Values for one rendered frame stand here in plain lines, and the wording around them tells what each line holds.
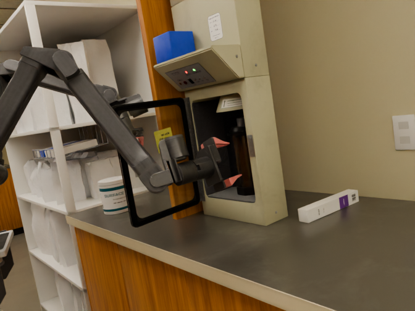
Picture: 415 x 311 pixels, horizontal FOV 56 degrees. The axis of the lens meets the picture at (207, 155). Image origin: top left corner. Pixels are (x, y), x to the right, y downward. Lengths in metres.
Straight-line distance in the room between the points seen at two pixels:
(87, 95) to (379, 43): 0.94
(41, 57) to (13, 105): 0.14
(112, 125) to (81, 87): 0.12
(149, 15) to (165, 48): 0.20
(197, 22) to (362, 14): 0.55
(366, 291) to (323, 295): 0.08
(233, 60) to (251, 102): 0.14
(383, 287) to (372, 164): 0.70
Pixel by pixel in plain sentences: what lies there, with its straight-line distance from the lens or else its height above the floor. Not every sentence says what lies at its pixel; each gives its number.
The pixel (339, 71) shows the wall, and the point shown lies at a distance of 1.52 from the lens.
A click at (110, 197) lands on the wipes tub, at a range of 1.76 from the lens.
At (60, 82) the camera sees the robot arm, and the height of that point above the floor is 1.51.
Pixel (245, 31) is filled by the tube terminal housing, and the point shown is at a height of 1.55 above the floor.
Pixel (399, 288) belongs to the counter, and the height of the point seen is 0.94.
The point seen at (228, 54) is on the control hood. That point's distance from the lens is 1.18.
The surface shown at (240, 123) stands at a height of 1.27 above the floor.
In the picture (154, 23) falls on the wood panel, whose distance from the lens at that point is 1.50.
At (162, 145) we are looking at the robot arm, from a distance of 1.01.
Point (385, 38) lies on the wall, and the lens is 1.44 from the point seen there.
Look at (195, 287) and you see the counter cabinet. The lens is 1.18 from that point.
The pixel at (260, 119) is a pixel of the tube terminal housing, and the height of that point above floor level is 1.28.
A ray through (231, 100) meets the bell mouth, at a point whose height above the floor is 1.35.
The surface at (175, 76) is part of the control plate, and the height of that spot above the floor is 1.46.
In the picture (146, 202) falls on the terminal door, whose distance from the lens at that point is 1.31.
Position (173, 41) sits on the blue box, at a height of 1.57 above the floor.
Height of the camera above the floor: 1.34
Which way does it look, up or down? 7 degrees down
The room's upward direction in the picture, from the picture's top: 9 degrees counter-clockwise
